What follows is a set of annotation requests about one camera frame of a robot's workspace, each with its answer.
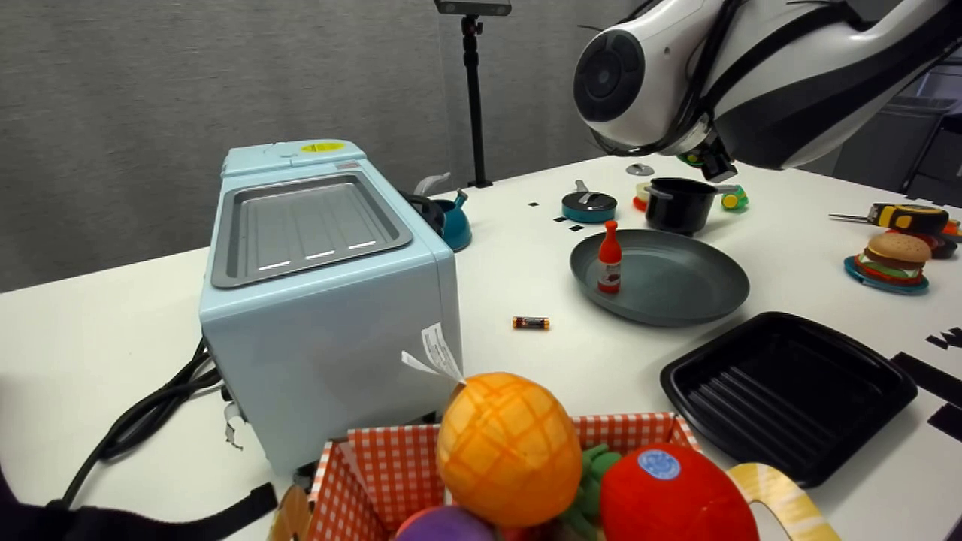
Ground gray trash bin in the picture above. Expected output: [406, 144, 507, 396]
[833, 101, 955, 195]

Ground teal toy kettle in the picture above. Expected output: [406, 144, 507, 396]
[402, 172, 476, 256]

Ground light blue toaster oven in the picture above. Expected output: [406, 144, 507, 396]
[197, 135, 466, 481]

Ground black grill tray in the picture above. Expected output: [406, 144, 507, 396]
[660, 310, 921, 488]

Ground orange plush fruit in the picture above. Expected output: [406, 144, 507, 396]
[396, 322, 588, 532]

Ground black tape strip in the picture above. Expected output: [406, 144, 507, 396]
[888, 347, 962, 407]
[923, 399, 962, 445]

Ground purple plush fruit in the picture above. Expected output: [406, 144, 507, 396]
[391, 503, 499, 541]

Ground dark bin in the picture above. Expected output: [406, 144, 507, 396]
[901, 110, 962, 211]

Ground black camera stand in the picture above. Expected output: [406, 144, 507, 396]
[434, 0, 515, 191]

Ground yellow black toy tool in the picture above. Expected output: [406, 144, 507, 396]
[826, 197, 962, 261]

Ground green yellow toy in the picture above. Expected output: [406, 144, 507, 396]
[718, 183, 753, 216]

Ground gray plate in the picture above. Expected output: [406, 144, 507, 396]
[569, 224, 753, 331]

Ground black oven power cable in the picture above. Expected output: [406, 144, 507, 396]
[57, 337, 226, 510]

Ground toy burger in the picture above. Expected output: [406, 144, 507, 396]
[850, 229, 936, 288]

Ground small dark frying pan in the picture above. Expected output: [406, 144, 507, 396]
[552, 178, 619, 229]

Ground yellow plush slice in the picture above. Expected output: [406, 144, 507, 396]
[725, 458, 842, 541]

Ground black toy pot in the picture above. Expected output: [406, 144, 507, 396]
[645, 174, 721, 236]

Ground red ketchup bottle toy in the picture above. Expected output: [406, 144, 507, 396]
[595, 220, 627, 299]

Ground green plush vegetable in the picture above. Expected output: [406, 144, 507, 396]
[551, 442, 627, 541]

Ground red plush tomato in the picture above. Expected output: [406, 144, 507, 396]
[599, 442, 762, 541]

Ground gray backdrop curtain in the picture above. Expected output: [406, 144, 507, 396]
[0, 0, 649, 295]

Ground teal small dish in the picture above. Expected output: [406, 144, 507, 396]
[842, 251, 931, 296]

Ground black bag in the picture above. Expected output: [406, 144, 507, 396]
[0, 464, 280, 541]

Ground red checkered basket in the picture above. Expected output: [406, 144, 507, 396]
[297, 407, 704, 541]

